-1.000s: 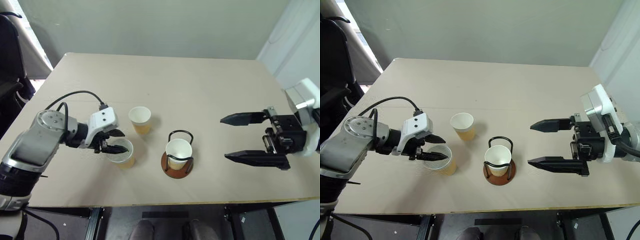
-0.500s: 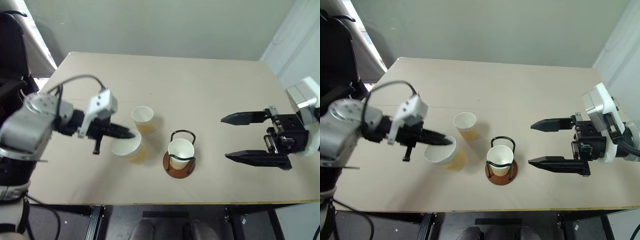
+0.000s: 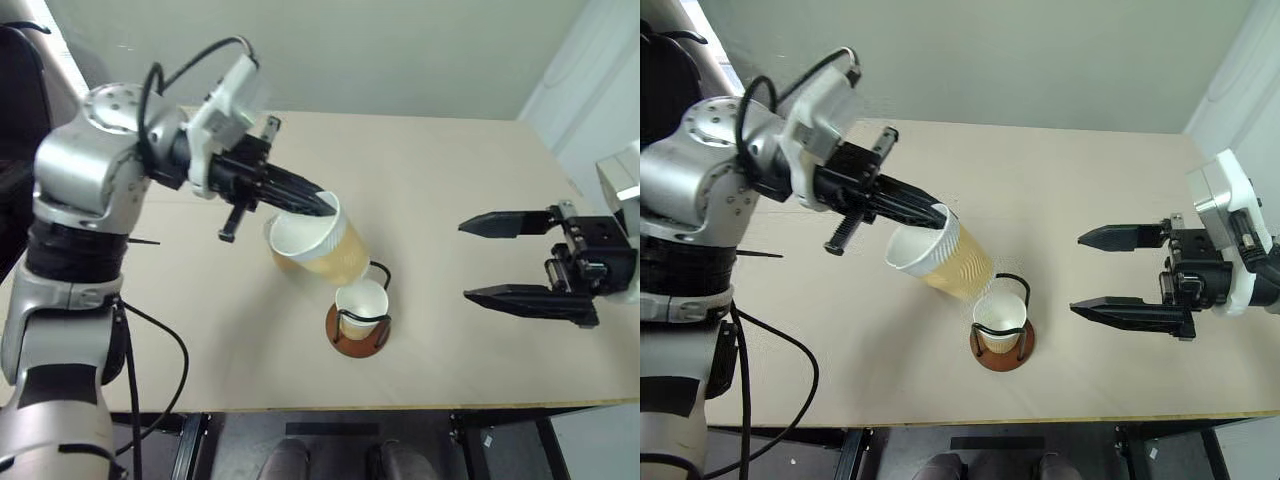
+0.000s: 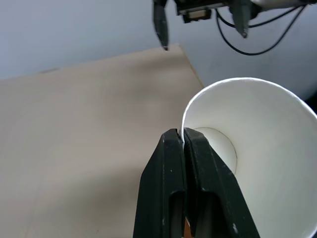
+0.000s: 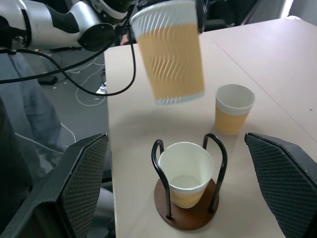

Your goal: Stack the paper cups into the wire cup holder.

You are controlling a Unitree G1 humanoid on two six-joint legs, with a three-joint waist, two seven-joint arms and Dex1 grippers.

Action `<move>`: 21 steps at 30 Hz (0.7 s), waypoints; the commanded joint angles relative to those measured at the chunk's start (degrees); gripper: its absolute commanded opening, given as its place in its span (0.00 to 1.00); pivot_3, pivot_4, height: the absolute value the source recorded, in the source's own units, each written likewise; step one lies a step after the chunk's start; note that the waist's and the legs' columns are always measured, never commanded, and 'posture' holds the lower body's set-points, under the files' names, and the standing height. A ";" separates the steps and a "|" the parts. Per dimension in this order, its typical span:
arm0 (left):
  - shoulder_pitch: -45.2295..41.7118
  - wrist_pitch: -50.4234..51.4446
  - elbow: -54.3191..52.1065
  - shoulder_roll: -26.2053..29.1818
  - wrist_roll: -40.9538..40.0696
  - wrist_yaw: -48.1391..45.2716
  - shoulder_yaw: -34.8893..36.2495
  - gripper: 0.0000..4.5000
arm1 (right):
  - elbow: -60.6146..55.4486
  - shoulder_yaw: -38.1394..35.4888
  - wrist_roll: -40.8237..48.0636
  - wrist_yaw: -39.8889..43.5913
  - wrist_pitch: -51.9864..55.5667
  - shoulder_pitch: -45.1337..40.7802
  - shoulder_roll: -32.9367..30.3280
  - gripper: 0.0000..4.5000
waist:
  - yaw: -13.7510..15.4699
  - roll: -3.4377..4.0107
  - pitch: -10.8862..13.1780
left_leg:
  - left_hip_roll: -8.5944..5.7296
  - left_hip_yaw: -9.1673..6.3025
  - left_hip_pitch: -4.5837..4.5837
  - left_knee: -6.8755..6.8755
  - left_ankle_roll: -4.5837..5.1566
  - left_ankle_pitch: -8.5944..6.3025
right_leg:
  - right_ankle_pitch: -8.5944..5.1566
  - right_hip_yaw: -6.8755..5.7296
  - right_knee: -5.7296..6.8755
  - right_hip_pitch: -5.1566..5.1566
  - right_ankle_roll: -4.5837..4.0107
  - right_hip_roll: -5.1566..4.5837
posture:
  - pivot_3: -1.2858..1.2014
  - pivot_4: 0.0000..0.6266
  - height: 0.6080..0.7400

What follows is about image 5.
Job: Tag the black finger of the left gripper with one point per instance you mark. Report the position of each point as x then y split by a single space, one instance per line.
141 3
200 15

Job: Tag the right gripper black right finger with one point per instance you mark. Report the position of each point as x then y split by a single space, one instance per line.
284 183

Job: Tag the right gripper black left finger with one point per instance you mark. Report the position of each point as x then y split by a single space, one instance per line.
74 178

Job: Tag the orange and white ribbed paper cup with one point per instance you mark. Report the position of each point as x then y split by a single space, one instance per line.
171 62
185 161
230 120

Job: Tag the black office chair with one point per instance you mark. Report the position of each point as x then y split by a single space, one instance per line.
218 23

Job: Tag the bystander's grey-blue trouser leg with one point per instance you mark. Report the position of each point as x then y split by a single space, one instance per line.
32 104

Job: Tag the black device on floor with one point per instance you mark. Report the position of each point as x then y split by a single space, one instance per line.
47 79

